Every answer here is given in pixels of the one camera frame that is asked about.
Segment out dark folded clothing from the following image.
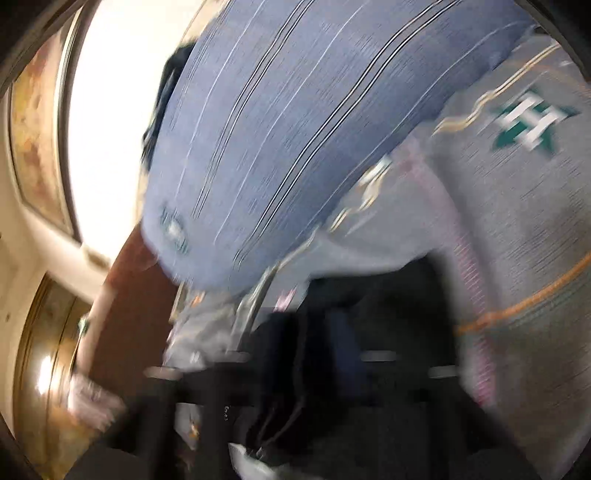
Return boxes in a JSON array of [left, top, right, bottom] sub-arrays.
[[141, 42, 195, 172]]

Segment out gold framed picture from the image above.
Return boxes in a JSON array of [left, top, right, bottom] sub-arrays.
[[9, 25, 76, 239]]

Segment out grey patterned bed sheet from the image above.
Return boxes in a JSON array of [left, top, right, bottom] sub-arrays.
[[163, 35, 590, 479]]

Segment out black pants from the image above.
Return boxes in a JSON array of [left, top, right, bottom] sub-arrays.
[[221, 255, 509, 480]]

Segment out blue plaid pillow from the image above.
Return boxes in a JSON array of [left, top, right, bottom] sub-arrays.
[[141, 1, 534, 293]]

